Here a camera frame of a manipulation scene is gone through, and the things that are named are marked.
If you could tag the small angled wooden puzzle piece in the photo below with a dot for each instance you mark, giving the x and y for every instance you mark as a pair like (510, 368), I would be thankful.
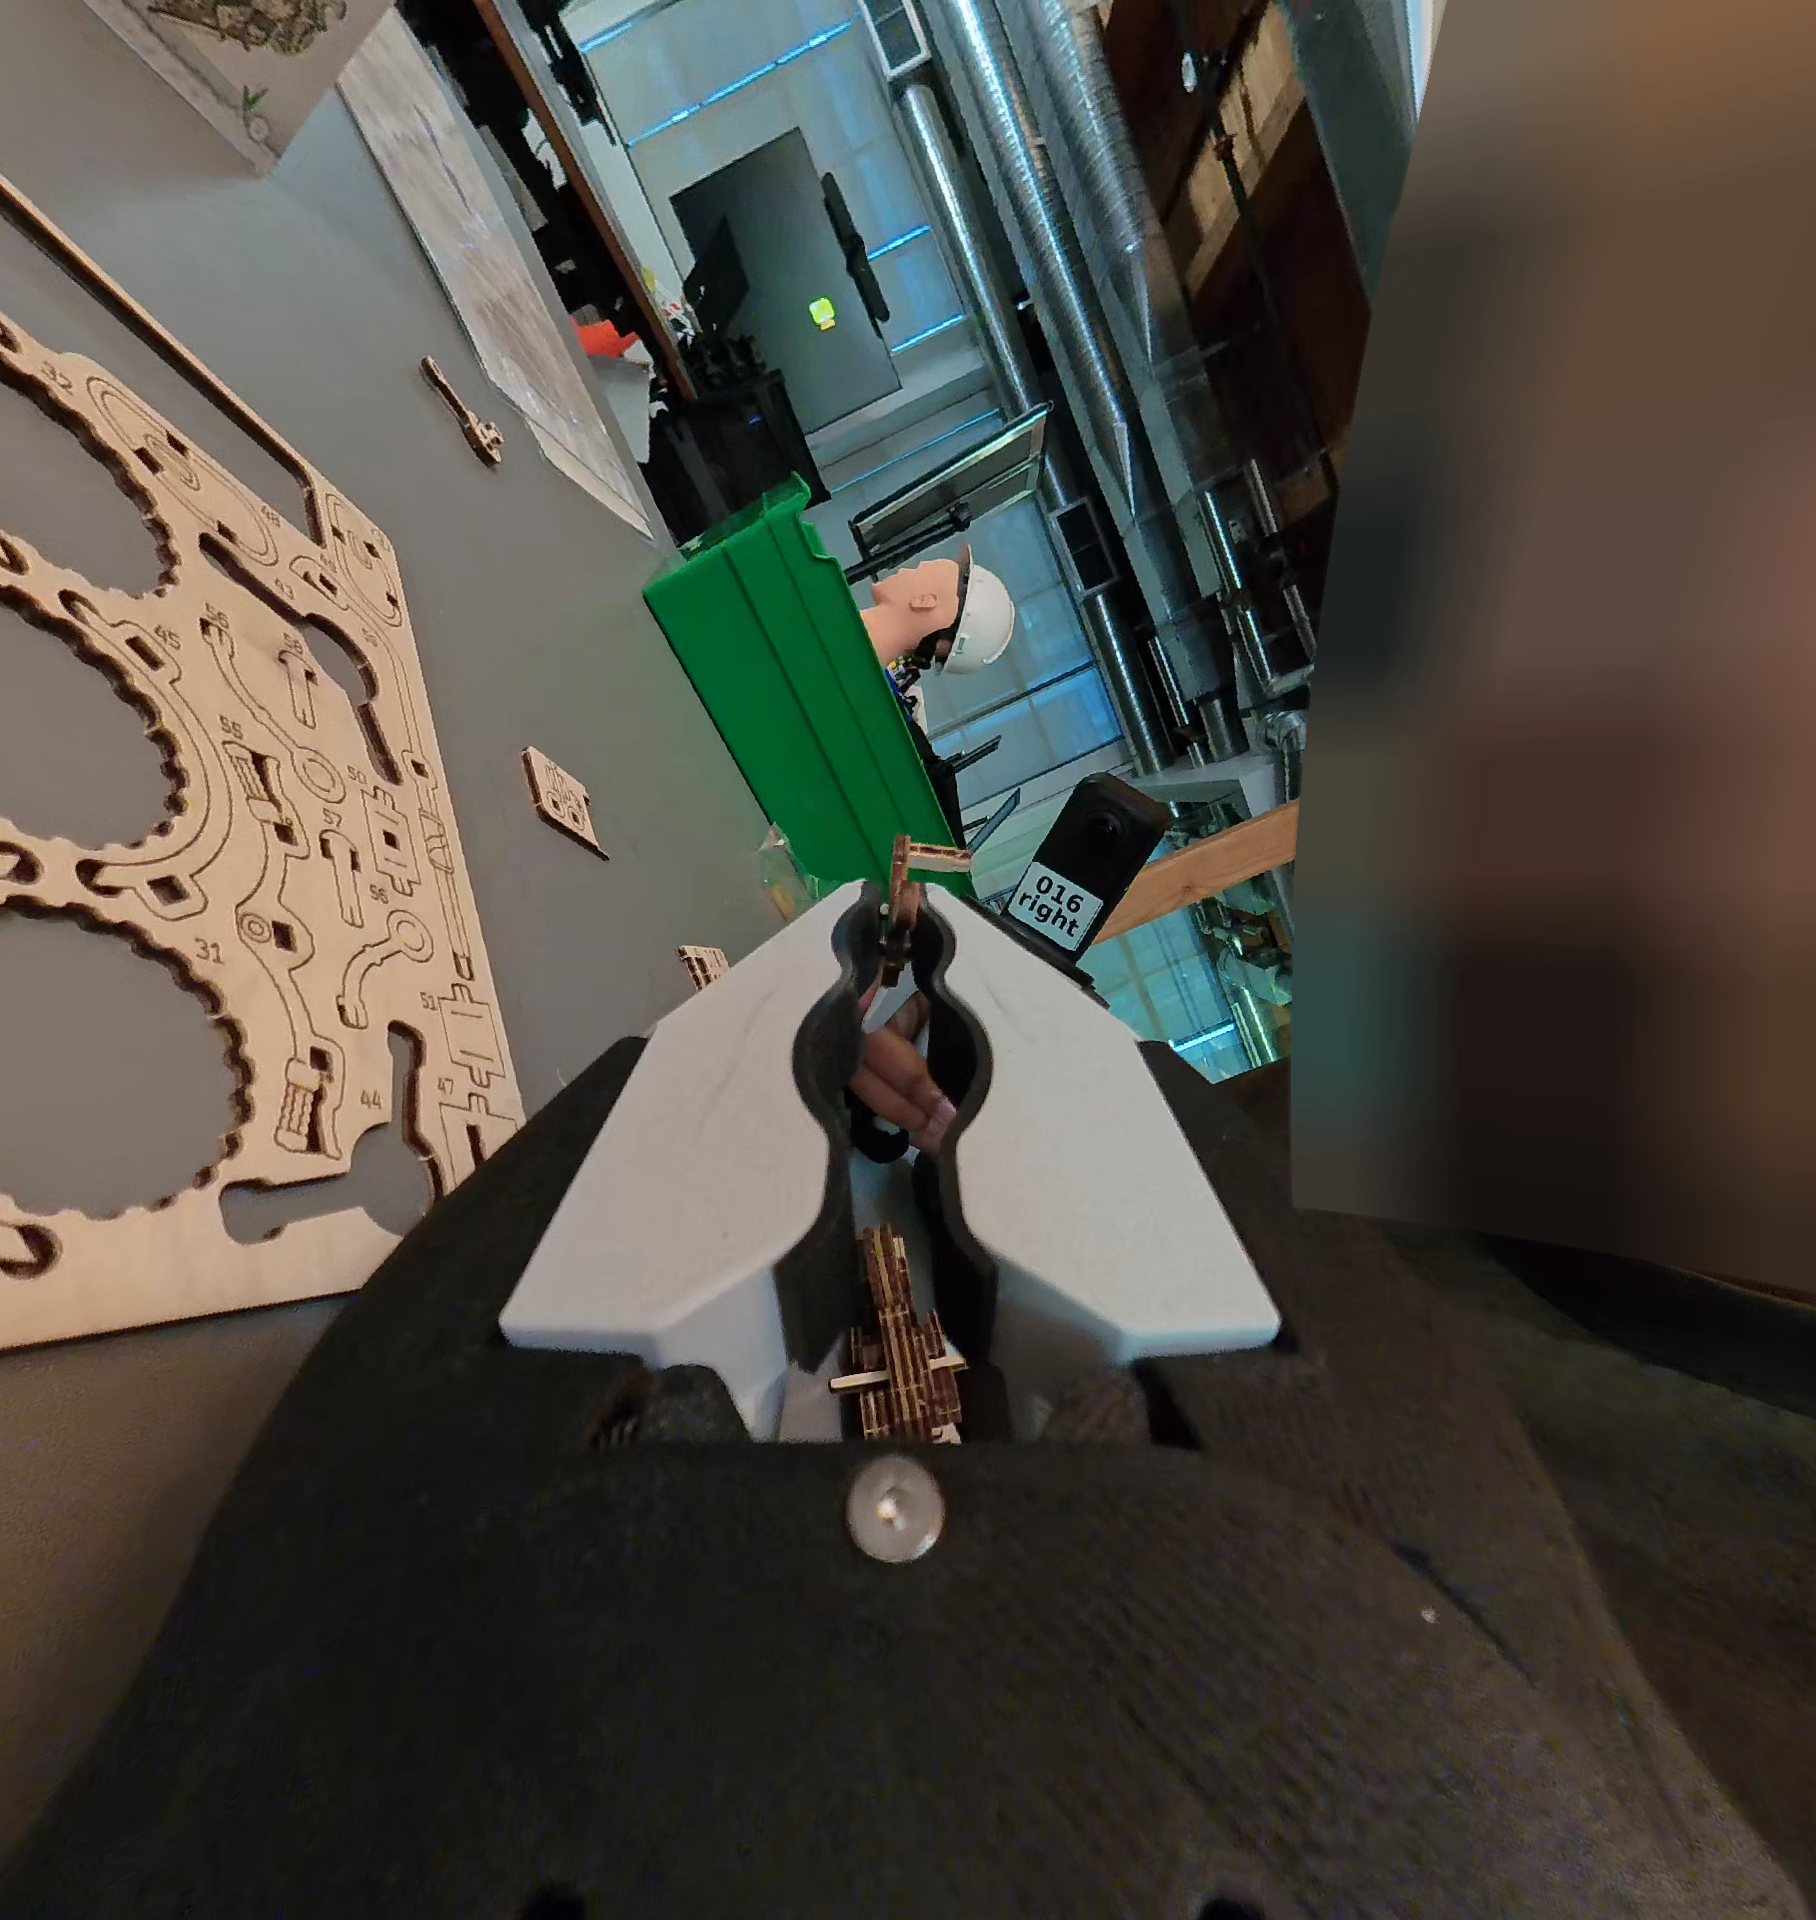
(915, 877)

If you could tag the printed instruction paper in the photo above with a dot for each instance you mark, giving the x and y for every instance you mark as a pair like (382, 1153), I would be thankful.
(472, 256)

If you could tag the person's dark clothing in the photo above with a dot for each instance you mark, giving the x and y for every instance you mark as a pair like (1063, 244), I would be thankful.
(1718, 1500)

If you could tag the green plastic bin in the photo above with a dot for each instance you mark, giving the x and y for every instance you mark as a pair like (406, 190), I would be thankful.
(786, 675)

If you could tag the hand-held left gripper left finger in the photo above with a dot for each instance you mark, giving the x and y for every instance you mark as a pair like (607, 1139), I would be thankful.
(668, 1170)

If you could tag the person's right hand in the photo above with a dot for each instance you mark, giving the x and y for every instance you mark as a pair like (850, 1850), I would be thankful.
(909, 1088)

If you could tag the grey desk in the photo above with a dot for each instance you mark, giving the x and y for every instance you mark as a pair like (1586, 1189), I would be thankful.
(548, 629)

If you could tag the white paper with drawing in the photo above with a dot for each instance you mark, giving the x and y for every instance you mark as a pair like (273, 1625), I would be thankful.
(246, 75)

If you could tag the wooden puzzle sheet with cutouts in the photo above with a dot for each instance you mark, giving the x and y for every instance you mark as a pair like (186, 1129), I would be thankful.
(232, 899)

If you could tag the mannequin head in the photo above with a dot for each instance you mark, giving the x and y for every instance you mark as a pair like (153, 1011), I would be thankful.
(909, 607)

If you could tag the assembled wooden puzzle model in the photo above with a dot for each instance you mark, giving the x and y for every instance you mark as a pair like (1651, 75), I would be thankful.
(895, 1350)

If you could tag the black cabinet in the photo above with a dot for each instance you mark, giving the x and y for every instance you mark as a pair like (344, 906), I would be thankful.
(729, 449)

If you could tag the key-shaped wooden puzzle piece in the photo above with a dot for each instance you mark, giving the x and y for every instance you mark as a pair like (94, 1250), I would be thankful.
(465, 416)

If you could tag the wooden board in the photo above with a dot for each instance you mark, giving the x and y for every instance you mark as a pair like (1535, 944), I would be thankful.
(1193, 877)

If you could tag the silver ventilation ducts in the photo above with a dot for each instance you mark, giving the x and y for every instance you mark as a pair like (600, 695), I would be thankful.
(1042, 271)

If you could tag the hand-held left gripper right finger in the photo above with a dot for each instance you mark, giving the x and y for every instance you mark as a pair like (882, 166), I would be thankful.
(1103, 1183)

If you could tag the square wooden puzzle piece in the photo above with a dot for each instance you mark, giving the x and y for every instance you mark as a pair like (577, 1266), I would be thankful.
(563, 803)
(701, 966)

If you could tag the white safety helmet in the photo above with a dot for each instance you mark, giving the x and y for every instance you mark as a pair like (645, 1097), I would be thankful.
(980, 610)

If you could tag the clear plastic bag with rings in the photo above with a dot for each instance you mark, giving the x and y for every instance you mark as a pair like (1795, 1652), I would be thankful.
(782, 877)

